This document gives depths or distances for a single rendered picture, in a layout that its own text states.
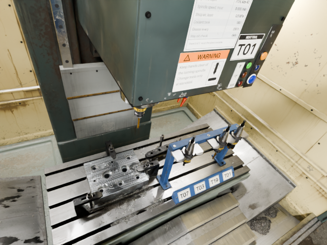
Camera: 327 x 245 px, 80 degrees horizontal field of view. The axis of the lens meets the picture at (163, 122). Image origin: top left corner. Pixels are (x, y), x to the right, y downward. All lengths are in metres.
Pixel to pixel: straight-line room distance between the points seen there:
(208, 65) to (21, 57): 1.22
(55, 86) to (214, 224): 1.21
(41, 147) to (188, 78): 1.55
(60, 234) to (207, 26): 1.02
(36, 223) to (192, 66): 1.25
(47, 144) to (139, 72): 1.53
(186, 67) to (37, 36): 0.76
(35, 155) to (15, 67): 0.69
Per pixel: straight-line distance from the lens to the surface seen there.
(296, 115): 1.49
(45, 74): 1.17
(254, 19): 0.59
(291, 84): 1.47
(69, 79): 1.14
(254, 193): 1.59
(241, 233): 1.46
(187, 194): 1.17
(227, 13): 0.52
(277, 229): 1.67
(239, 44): 0.59
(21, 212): 1.49
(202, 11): 0.47
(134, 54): 0.43
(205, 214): 1.35
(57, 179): 1.26
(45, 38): 1.10
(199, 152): 0.98
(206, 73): 0.56
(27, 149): 1.91
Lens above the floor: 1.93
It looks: 41 degrees down
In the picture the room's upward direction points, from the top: 12 degrees clockwise
